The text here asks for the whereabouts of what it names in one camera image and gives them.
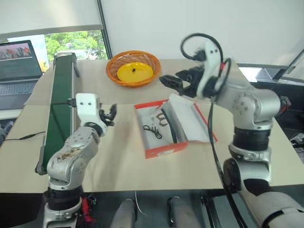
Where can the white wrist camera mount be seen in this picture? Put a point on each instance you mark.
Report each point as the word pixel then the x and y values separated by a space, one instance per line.
pixel 87 108
pixel 210 69

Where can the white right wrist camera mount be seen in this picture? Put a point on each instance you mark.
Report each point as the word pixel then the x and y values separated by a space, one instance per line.
pixel 210 69

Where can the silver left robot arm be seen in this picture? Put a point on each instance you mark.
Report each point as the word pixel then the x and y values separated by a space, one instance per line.
pixel 71 156

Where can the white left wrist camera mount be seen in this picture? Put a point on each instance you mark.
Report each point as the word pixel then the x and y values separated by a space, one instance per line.
pixel 87 108

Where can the black window frame post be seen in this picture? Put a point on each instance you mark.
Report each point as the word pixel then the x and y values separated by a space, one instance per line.
pixel 105 28

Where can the orange shoebox with hinged lid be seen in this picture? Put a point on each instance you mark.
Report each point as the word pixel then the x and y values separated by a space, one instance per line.
pixel 164 133

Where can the white roller blind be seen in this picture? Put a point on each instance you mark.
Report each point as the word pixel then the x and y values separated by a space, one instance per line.
pixel 47 12

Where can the orange woven basket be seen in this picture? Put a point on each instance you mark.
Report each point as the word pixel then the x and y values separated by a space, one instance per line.
pixel 111 71

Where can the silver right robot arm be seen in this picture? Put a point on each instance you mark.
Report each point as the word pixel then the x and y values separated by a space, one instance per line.
pixel 251 111

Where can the grey open laptop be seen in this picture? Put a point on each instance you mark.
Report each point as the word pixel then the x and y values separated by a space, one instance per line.
pixel 16 71

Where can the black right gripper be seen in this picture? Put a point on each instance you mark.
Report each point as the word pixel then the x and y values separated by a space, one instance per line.
pixel 192 80

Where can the white shoe with black laces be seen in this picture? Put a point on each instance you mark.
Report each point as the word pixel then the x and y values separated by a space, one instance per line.
pixel 152 133

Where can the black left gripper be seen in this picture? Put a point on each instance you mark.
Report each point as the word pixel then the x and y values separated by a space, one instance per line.
pixel 104 116

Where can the yellow round plate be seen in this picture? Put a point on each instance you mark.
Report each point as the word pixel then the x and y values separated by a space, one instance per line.
pixel 135 76

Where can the white shoe with black sole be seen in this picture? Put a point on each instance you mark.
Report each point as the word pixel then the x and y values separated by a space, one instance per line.
pixel 169 126

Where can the green conveyor belt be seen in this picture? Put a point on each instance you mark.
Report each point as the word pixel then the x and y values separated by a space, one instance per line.
pixel 60 104

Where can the dark framed equipment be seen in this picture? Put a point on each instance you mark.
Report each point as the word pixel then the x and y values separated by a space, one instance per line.
pixel 273 72

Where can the dark rounded grey shape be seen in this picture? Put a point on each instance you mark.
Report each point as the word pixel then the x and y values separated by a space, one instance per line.
pixel 124 213

